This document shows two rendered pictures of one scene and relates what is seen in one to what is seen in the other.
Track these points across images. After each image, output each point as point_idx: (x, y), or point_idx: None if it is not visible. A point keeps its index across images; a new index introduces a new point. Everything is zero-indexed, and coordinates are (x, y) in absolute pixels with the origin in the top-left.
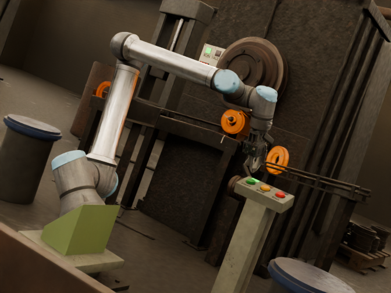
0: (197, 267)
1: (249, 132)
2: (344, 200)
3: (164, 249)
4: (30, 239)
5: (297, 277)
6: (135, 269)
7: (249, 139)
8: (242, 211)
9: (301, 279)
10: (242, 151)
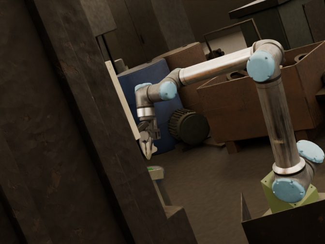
0: None
1: (156, 119)
2: None
3: None
4: (323, 192)
5: (154, 166)
6: None
7: (155, 127)
8: (158, 189)
9: (152, 166)
10: (159, 137)
